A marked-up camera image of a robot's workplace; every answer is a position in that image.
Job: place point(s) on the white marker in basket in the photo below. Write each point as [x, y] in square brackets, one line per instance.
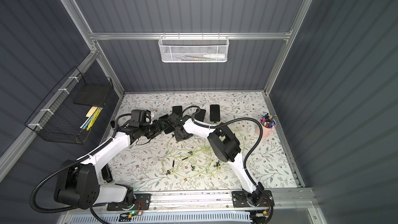
[214, 56]

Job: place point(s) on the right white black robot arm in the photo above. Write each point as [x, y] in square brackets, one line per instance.
[226, 147]

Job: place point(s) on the green wired earphones tangle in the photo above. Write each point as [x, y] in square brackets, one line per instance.
[189, 159]

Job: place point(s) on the black foam pad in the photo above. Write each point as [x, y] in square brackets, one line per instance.
[92, 95]

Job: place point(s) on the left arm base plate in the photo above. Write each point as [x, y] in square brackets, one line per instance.
[134, 203]

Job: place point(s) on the black wire wall basket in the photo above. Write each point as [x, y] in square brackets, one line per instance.
[62, 121]

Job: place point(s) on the small black smartphone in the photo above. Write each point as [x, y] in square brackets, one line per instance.
[177, 110]

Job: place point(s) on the yellow sticky note pad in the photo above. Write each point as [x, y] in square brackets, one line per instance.
[91, 111]

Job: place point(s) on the pink pen cup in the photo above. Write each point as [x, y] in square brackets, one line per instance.
[268, 125]

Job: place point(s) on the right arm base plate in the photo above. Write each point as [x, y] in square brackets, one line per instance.
[257, 199]

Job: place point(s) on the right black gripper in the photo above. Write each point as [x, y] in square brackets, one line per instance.
[174, 120]

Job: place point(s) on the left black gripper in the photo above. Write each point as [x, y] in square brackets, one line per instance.
[160, 124]

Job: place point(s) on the white wire mesh basket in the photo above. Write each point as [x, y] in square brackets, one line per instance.
[190, 50]

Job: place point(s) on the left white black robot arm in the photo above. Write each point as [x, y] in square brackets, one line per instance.
[88, 181]

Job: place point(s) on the black remote device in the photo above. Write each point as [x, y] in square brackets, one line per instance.
[107, 174]

